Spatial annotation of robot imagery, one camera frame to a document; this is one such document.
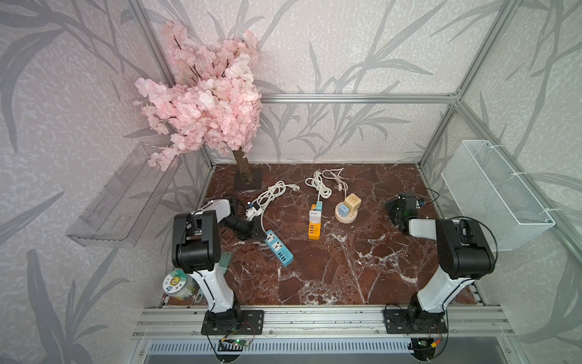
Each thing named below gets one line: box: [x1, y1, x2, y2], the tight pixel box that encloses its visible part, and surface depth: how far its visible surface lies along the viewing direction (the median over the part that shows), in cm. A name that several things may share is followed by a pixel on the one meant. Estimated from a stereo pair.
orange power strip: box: [308, 203, 322, 241], surface depth 95 cm
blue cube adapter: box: [338, 203, 350, 218], surface depth 98 cm
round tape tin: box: [162, 269, 199, 301], surface depth 75 cm
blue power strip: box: [264, 229, 295, 267], surface depth 90 cm
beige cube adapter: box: [344, 192, 362, 213], surface depth 98 cm
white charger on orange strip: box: [309, 210, 323, 224], surface depth 95 cm
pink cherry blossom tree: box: [133, 19, 263, 182], surface depth 74 cm
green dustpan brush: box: [218, 251, 234, 276], surface depth 88 cm
